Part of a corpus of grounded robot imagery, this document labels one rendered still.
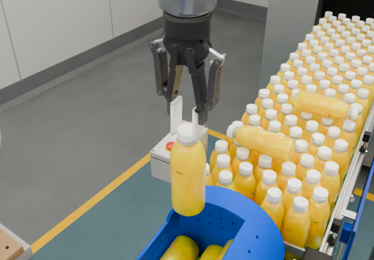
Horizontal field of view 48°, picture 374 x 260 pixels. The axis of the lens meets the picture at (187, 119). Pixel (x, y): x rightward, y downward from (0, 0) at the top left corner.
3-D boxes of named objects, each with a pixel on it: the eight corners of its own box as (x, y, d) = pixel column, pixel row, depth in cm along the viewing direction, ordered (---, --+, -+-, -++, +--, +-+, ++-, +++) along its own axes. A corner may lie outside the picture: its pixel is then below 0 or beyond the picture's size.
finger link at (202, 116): (201, 96, 71) (217, 99, 70) (201, 120, 74) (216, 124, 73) (197, 99, 70) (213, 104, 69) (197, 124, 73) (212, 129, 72)
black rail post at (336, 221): (326, 242, 123) (331, 223, 118) (329, 235, 125) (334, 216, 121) (334, 245, 122) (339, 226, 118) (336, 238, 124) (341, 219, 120)
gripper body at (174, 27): (150, 11, 62) (152, 67, 68) (200, 21, 59) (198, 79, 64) (176, -2, 68) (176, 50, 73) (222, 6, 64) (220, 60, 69)
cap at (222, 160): (219, 167, 123) (220, 163, 122) (215, 160, 126) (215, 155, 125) (231, 165, 124) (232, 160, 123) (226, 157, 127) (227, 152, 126)
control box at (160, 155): (151, 176, 132) (149, 150, 127) (182, 143, 147) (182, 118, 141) (178, 186, 128) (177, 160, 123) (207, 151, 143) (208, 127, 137)
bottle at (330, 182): (304, 215, 132) (314, 171, 121) (313, 202, 136) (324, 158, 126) (326, 226, 128) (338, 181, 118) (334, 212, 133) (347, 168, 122)
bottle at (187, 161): (182, 187, 92) (180, 120, 81) (210, 199, 89) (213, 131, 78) (165, 209, 87) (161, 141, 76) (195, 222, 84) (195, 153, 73)
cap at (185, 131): (183, 128, 79) (183, 120, 78) (201, 134, 78) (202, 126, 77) (173, 139, 77) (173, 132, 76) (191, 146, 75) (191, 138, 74)
